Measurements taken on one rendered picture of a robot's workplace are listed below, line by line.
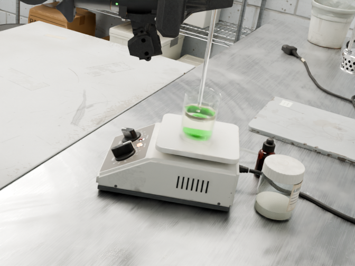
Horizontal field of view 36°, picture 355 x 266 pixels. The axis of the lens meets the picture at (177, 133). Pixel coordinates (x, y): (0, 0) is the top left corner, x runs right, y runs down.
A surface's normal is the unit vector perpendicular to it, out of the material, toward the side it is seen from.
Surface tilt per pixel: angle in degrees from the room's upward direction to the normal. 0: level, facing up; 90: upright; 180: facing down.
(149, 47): 91
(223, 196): 90
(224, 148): 0
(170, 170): 90
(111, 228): 0
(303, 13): 90
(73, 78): 0
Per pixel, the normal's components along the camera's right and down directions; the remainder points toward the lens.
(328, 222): 0.14, -0.89
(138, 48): 0.07, 0.47
